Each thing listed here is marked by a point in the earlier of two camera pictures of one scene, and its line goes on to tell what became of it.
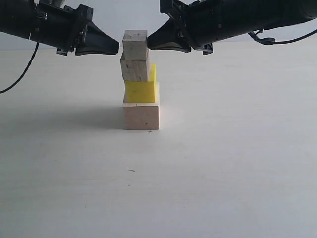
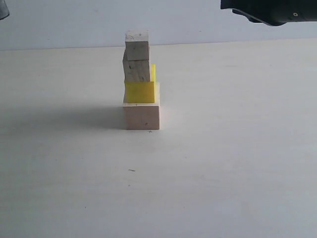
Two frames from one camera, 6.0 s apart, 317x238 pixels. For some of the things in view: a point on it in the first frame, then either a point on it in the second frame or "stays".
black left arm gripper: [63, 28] to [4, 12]
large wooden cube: [141, 116] stays
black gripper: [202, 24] to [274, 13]
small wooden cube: [134, 44] stays
